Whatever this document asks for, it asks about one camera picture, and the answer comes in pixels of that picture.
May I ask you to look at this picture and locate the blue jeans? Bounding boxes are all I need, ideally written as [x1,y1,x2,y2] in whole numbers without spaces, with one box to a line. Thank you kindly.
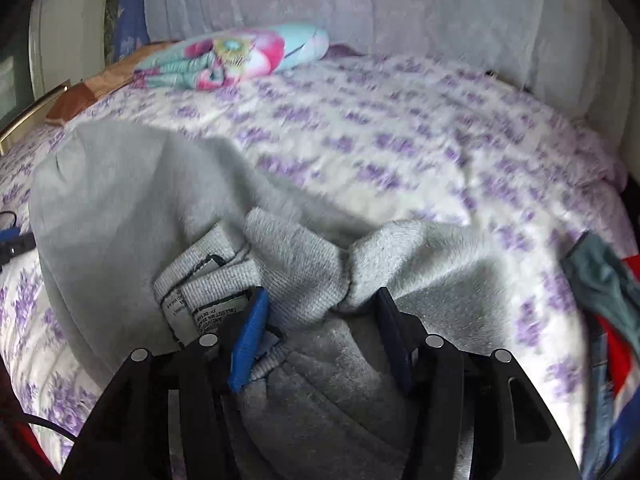
[580,312,614,480]

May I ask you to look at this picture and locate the black cable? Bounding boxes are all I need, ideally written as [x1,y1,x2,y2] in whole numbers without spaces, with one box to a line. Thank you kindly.
[0,410,79,443]

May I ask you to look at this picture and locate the window with white frame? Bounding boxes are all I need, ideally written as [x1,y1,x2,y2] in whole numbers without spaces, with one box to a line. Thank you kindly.
[0,29,34,128]

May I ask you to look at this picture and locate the folded turquoise pink floral quilt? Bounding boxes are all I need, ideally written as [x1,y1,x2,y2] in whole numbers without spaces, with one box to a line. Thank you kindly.
[132,23,330,91]

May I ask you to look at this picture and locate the brown orange pillow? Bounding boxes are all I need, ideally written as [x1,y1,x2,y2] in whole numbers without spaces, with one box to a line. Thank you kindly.
[44,41,174,127]

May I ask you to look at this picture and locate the gold bed frame rail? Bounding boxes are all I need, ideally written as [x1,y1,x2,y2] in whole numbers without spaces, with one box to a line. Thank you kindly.
[0,80,70,156]

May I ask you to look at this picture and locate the grey sweatpants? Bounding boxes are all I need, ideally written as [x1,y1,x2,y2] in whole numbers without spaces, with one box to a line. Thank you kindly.
[28,120,591,480]

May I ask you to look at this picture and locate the red garment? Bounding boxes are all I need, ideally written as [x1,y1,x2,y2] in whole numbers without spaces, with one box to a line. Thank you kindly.
[596,253,640,461]

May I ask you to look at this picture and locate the dark green fleece garment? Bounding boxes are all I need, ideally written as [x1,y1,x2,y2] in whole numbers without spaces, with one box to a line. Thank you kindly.
[561,231,639,358]

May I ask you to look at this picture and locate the blue patterned cushion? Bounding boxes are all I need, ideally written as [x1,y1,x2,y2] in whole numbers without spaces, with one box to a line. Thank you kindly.
[113,0,150,61]

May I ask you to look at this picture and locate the purple floral bed sheet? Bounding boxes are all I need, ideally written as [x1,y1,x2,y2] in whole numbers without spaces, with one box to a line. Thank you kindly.
[0,52,639,474]

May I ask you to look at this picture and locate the lavender lace headboard cover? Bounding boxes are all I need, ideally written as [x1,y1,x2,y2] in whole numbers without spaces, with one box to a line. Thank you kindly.
[144,0,634,129]

